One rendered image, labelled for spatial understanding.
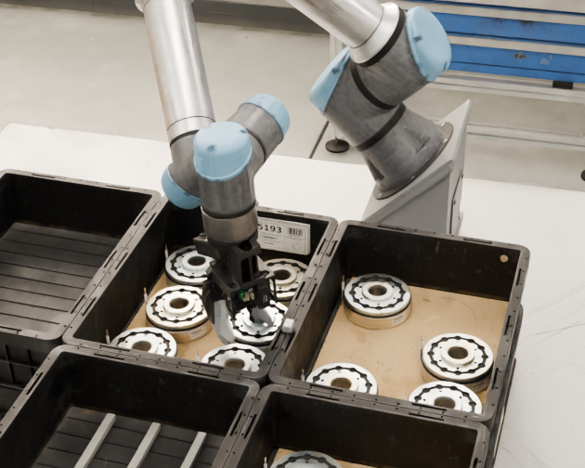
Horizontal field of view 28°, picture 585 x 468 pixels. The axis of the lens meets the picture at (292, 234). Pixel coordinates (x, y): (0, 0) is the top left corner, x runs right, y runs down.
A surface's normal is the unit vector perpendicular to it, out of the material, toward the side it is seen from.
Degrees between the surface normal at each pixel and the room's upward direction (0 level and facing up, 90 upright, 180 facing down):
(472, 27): 90
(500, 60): 90
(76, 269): 0
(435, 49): 52
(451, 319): 0
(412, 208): 90
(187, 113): 33
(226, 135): 3
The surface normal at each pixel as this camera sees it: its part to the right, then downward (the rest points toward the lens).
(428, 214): -0.26, 0.55
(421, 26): 0.73, -0.36
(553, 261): -0.02, -0.82
